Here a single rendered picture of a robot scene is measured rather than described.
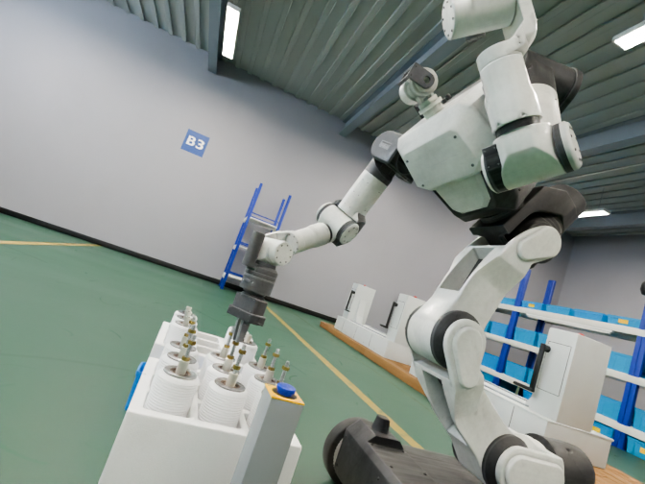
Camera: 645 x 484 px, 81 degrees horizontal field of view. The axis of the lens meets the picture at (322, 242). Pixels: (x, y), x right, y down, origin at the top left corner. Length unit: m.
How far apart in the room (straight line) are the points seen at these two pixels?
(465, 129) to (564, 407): 2.15
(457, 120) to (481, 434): 0.76
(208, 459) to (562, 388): 2.23
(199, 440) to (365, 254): 7.19
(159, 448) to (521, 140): 0.88
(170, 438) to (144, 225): 6.53
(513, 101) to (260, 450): 0.74
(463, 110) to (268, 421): 0.77
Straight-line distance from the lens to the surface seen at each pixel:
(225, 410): 0.95
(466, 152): 0.94
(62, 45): 8.33
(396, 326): 4.29
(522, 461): 1.15
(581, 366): 2.84
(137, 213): 7.36
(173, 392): 0.92
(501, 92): 0.68
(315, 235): 1.11
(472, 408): 1.06
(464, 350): 0.94
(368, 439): 1.16
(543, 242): 1.10
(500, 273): 1.03
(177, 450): 0.94
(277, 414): 0.79
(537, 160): 0.67
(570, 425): 2.88
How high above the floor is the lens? 0.53
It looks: 7 degrees up
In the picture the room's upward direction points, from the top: 19 degrees clockwise
